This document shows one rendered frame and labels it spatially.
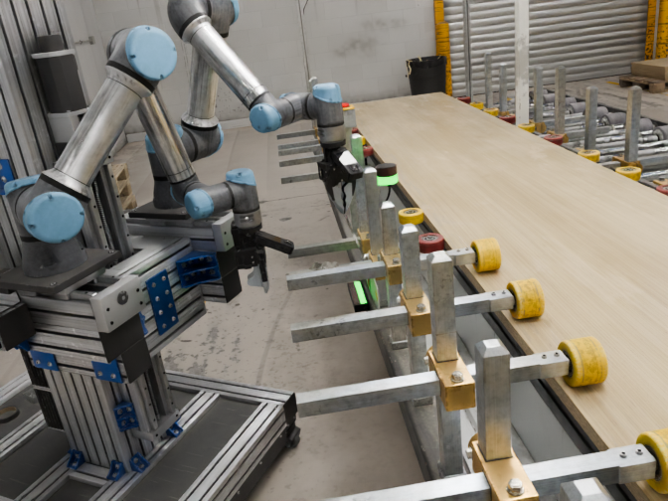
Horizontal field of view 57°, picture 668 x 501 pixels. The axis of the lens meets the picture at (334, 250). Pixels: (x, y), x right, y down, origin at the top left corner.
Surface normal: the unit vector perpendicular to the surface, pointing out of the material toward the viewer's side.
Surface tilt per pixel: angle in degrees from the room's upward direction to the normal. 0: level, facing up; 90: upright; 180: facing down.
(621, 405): 0
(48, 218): 95
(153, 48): 84
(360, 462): 0
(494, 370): 90
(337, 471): 0
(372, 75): 90
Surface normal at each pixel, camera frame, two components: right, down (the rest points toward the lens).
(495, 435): 0.11, 0.36
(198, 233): -0.41, 0.39
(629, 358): -0.12, -0.92
